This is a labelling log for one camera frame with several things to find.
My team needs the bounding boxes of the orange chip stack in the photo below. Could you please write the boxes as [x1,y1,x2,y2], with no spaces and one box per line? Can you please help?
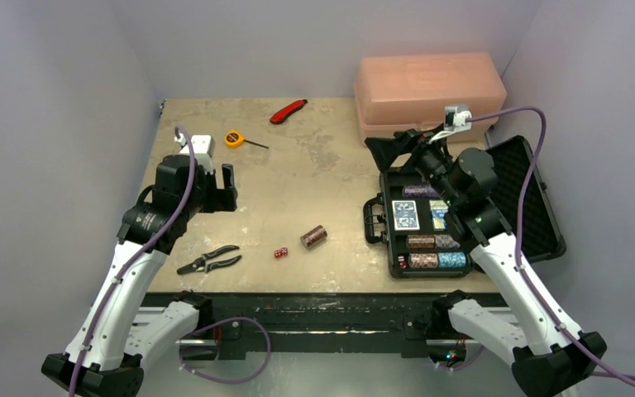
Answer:
[299,225,328,251]

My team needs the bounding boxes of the brown chip stack upper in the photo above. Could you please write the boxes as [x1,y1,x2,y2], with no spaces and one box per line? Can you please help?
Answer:
[406,235,437,250]

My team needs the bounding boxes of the light blue chip stack lower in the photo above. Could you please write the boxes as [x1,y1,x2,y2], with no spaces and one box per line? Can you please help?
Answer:
[437,252,467,269]

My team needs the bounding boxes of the brown chip stack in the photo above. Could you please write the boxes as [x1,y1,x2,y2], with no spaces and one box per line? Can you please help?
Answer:
[406,235,437,250]
[408,253,439,270]

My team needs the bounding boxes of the black poker set case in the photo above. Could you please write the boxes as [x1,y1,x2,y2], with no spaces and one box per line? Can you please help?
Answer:
[363,136,566,279]

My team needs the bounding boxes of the purple chip stack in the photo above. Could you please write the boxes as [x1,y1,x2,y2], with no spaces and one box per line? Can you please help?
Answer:
[402,184,440,199]

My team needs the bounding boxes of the red utility knife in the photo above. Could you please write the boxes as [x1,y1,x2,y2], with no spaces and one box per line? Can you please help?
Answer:
[270,98,308,125]

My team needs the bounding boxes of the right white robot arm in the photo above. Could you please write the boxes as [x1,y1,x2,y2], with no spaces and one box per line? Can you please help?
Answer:
[365,130,607,396]

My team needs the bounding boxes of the texas holdem card box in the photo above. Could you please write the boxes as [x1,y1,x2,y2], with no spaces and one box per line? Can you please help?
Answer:
[429,199,448,231]

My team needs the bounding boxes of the black table front rail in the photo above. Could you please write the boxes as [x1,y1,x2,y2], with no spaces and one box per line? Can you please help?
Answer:
[141,292,485,357]

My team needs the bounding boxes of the light blue chip stack upper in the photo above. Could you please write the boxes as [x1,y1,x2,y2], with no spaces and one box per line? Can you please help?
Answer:
[434,234,461,250]

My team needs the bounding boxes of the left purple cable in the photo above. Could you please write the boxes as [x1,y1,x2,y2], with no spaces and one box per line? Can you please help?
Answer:
[67,126,197,397]

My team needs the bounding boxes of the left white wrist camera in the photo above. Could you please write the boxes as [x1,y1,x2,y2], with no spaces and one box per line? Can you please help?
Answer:
[174,134,215,174]

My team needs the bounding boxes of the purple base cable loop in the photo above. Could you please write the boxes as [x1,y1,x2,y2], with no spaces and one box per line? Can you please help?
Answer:
[177,316,273,385]

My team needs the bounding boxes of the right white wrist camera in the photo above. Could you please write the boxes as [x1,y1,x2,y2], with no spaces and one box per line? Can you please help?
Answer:
[443,104,472,133]

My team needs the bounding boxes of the brown chip stack lower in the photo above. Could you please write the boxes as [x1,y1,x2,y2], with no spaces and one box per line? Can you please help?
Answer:
[408,253,439,270]

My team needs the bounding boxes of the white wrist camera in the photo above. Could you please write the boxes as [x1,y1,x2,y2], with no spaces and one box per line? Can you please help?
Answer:
[443,104,472,133]
[174,134,215,174]

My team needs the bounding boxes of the pink plastic storage box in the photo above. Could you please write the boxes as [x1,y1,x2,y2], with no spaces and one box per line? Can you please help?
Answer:
[354,52,507,140]

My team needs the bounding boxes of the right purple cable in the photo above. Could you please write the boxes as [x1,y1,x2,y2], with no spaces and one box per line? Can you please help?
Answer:
[465,106,635,394]

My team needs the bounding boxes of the blue card deck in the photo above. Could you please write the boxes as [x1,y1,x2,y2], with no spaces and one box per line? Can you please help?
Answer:
[391,200,420,231]

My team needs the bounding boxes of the black grey pliers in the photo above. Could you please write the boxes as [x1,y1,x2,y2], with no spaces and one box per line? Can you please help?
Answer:
[176,245,242,275]

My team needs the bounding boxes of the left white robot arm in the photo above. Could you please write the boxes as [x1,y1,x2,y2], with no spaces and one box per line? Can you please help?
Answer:
[41,155,237,396]

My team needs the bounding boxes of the light blue chip stack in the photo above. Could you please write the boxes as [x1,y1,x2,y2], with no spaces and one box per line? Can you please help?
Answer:
[437,252,467,269]
[434,234,461,250]

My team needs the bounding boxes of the yellow tape measure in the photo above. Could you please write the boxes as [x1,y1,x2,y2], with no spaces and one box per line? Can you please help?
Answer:
[223,129,269,149]

